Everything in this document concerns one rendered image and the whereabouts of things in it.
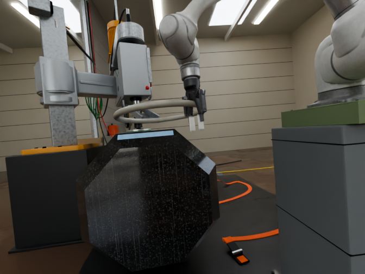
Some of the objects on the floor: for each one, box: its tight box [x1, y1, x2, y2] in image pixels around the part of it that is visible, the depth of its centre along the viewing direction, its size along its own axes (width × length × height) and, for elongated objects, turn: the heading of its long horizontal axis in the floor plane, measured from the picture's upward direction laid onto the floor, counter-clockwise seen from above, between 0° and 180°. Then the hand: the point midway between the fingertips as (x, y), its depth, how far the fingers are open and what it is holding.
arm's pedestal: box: [271, 123, 365, 274], centre depth 77 cm, size 50×50×80 cm
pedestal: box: [5, 145, 106, 254], centre depth 177 cm, size 66×66×74 cm
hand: (196, 123), depth 84 cm, fingers open, 5 cm apart
